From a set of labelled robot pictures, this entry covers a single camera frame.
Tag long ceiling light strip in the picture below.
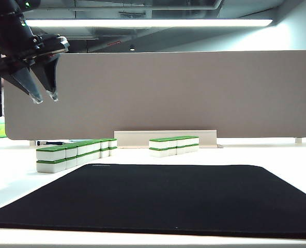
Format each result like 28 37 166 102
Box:
23 19 274 28

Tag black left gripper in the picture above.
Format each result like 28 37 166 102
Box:
0 45 60 104

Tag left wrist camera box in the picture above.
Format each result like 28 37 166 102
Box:
39 34 70 55

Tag grey-beige desk divider panel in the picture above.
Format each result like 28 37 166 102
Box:
4 51 306 141

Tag black fabric desk mat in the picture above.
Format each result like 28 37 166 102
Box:
0 164 306 240

